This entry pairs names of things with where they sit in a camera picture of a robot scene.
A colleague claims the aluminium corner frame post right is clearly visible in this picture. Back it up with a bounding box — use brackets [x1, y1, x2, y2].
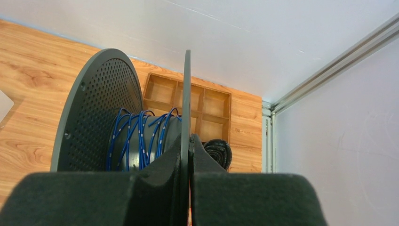
[262, 13, 399, 173]

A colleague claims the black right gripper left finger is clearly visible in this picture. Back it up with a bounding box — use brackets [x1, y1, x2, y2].
[0, 137, 182, 226]

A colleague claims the dark grey filament spool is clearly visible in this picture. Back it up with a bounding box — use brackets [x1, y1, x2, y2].
[50, 48, 192, 226]

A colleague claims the wooden compartment organizer tray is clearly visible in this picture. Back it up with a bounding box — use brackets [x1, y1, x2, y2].
[143, 73, 231, 142]

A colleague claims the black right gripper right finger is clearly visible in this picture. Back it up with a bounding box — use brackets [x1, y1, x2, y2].
[190, 134, 327, 226]

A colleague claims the clear plastic divided tray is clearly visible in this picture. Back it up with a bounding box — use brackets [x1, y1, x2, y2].
[0, 91, 14, 121]

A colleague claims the thin blue cable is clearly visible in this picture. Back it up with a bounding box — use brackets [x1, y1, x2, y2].
[106, 107, 183, 172]

